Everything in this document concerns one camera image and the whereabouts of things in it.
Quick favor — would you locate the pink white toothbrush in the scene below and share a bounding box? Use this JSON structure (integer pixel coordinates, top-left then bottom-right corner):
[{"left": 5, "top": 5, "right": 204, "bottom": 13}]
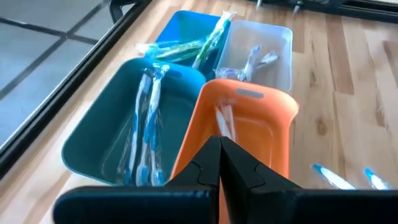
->
[
  {"left": 222, "top": 101, "right": 237, "bottom": 142},
  {"left": 214, "top": 104, "right": 233, "bottom": 141}
]

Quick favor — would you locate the teal plastic bin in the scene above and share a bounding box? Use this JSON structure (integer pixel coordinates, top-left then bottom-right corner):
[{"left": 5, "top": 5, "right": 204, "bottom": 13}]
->
[{"left": 144, "top": 9, "right": 233, "bottom": 82}]

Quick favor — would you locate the orange plastic bin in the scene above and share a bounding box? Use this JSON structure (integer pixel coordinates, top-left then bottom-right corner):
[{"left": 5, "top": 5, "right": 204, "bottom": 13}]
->
[{"left": 169, "top": 78, "right": 300, "bottom": 224}]

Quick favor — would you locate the black aluminium table frame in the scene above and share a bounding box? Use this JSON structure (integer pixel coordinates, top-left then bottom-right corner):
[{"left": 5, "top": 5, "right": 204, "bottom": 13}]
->
[{"left": 0, "top": 0, "right": 398, "bottom": 180}]

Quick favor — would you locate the black arched handle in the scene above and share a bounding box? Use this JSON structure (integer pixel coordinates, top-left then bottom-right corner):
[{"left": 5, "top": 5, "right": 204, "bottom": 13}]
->
[{"left": 108, "top": 0, "right": 137, "bottom": 24}]

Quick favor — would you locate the purple white toothbrush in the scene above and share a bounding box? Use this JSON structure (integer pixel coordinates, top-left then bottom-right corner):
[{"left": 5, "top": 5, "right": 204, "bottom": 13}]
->
[{"left": 253, "top": 51, "right": 280, "bottom": 72}]

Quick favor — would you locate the clear toothbrush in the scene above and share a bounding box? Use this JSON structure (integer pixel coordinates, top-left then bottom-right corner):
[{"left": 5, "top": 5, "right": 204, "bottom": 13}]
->
[{"left": 242, "top": 45, "right": 262, "bottom": 82}]

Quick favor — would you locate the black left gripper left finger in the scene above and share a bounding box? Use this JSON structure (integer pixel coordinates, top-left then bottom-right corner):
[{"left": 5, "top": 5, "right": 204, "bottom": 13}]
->
[{"left": 52, "top": 135, "right": 222, "bottom": 224}]

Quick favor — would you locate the blue white toothbrush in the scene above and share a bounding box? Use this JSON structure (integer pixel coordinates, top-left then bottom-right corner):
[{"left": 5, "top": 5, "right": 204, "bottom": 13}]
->
[
  {"left": 123, "top": 72, "right": 154, "bottom": 185},
  {"left": 363, "top": 167, "right": 391, "bottom": 190},
  {"left": 312, "top": 163, "right": 357, "bottom": 190},
  {"left": 136, "top": 63, "right": 171, "bottom": 187}
]

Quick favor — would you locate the dark green plastic bin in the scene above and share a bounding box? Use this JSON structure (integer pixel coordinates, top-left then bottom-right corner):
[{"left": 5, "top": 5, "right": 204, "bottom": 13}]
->
[{"left": 61, "top": 57, "right": 208, "bottom": 187}]

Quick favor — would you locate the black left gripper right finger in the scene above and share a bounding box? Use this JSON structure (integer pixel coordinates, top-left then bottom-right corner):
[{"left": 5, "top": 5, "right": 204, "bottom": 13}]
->
[{"left": 220, "top": 136, "right": 398, "bottom": 224}]

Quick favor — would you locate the clear plastic bin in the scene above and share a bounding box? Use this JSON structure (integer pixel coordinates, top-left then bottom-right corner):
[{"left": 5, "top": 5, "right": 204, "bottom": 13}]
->
[{"left": 213, "top": 19, "right": 294, "bottom": 94}]

